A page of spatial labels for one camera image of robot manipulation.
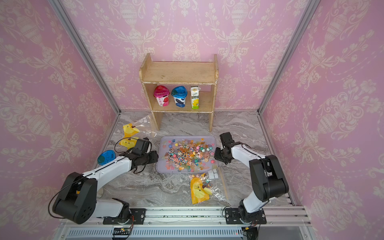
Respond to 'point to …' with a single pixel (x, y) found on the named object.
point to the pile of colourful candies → (188, 155)
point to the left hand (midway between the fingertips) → (156, 157)
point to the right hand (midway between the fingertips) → (217, 156)
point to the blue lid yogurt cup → (179, 93)
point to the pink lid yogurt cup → (162, 93)
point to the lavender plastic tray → (161, 167)
